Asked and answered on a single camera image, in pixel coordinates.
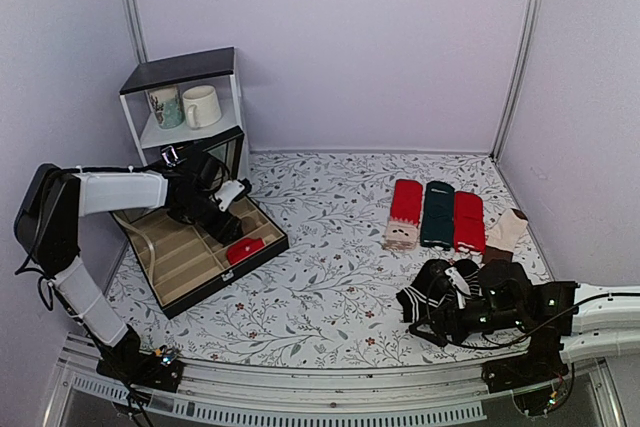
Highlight red sock with face pattern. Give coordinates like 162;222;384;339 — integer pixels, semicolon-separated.
383;179;423;251

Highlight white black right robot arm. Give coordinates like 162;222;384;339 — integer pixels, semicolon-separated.
396;259;639;383

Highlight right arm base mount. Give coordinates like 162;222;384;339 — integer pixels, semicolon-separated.
481;353;569;393

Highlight red white sock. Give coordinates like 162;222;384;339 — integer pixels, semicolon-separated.
453;191;486;254

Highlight white ceramic mug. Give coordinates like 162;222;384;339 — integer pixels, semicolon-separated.
182;85;222;130

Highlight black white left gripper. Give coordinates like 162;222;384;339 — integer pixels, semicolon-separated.
178;191;243;244

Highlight floral patterned table mat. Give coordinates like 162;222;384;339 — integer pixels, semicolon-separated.
108;153;522;369

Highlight patterned ceramic mug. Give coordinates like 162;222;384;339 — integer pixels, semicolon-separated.
147;85;184;130

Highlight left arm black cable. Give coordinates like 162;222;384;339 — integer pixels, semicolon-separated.
13;156;231;313

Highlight red rolled sock in box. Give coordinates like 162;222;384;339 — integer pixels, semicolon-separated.
226;238;266;266

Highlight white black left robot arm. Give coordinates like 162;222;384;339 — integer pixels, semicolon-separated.
14;153;251;381

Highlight black compartment storage box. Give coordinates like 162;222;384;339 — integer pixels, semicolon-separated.
112;128;289;319

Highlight dark green sock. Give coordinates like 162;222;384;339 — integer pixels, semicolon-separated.
420;181;455;250

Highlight black sock white stripes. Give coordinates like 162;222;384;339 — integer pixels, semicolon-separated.
396;259;455;323

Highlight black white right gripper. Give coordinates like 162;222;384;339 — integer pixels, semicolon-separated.
410;297;525;348

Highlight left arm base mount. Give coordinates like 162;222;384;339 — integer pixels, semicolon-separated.
96;345;184;393

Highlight cream brown striped sock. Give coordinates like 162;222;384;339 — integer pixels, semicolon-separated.
482;208;528;264

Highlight right aluminium corner post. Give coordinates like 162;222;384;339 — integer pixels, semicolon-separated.
490;0;543;164

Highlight black grey striped sock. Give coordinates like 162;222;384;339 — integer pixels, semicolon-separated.
449;259;481;298

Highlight white frame black top shelf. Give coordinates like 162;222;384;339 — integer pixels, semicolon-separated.
119;47;246;165

